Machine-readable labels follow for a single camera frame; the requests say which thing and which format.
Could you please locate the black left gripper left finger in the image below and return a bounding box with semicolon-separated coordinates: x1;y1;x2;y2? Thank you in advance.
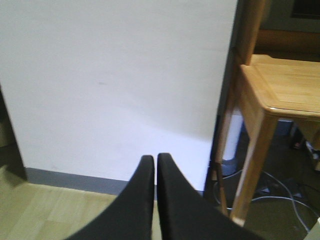
67;155;155;240

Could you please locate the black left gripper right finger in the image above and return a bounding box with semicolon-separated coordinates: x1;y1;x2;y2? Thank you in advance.
157;153;261;240

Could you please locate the wooden desk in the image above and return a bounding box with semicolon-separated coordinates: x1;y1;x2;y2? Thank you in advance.
215;0;320;226

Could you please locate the white cable under desk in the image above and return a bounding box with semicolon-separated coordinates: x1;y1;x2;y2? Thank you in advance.
212;169;320;231

